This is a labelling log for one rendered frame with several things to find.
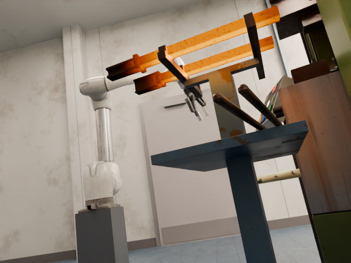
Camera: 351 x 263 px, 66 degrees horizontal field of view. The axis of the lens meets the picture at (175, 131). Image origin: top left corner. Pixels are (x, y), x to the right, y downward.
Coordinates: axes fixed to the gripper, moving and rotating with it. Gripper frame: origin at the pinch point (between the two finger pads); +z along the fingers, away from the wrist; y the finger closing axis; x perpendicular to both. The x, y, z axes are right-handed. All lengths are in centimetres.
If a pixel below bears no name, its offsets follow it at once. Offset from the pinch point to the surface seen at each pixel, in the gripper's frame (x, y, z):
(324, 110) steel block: -85, -34, 11
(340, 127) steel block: -88, -36, 17
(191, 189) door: 181, 93, 107
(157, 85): -62, -74, -23
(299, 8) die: -78, 1, -25
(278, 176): -38, -9, 46
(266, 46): -88, -57, -17
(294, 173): -45, -6, 48
